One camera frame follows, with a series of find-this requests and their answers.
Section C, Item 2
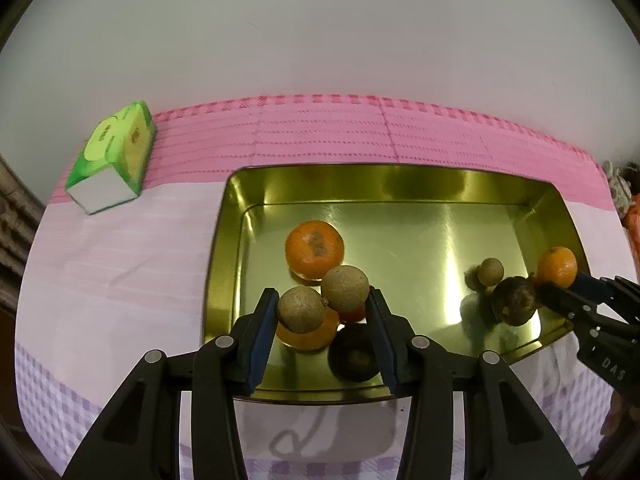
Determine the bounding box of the green tissue pack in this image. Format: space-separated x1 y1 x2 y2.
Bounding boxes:
65 100 158 217

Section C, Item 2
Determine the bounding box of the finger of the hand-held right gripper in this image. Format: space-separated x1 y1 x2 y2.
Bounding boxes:
570 272 640 326
536 282 640 346

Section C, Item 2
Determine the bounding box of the beige striped curtain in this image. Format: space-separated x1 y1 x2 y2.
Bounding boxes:
0 155 48 316

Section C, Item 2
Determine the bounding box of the pink and purple checked tablecloth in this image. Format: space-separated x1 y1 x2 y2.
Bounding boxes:
14 92 640 480

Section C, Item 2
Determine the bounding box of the orange cloth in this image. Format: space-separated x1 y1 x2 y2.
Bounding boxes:
622 192 640 251

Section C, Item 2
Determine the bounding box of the beige tangled cord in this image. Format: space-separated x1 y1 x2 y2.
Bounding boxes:
602 160 636 218

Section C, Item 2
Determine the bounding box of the dark brown round fruit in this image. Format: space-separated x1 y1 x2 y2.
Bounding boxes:
490 276 543 328
327 322 383 383

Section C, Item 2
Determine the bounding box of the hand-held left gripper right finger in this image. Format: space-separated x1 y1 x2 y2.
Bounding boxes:
367 286 583 480

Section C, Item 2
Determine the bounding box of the gold metal tray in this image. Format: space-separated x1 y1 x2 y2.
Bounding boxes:
202 162 592 406

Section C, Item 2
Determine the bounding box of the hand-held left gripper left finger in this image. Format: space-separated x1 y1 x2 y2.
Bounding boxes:
60 287 280 480

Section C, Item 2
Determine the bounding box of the orange mandarin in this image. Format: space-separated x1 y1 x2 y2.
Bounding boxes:
285 220 346 282
536 246 578 290
275 305 342 352

